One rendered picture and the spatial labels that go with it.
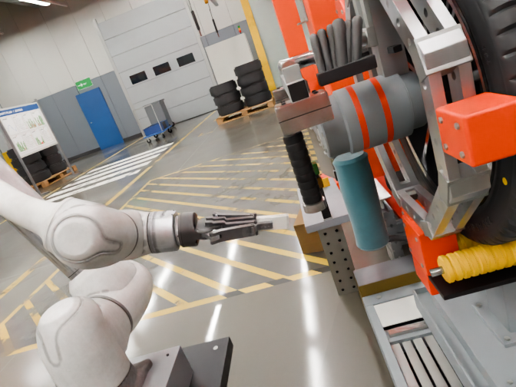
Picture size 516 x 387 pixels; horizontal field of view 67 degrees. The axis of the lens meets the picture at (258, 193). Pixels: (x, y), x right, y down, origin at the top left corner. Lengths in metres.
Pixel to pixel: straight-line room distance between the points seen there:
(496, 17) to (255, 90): 8.66
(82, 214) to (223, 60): 11.38
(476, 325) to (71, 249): 0.99
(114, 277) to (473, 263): 0.86
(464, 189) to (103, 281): 0.88
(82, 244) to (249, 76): 8.61
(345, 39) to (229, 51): 11.30
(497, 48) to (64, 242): 0.67
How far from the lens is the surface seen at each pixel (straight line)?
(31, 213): 0.77
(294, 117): 0.66
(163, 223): 0.83
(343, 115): 0.81
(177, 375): 1.14
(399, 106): 0.82
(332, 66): 0.65
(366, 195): 1.01
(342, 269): 1.72
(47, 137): 10.33
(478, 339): 1.18
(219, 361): 1.21
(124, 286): 1.14
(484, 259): 0.91
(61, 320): 1.00
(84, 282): 1.14
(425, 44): 0.63
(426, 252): 0.95
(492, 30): 0.63
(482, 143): 0.56
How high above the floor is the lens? 1.03
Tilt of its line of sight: 18 degrees down
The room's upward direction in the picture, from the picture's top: 20 degrees counter-clockwise
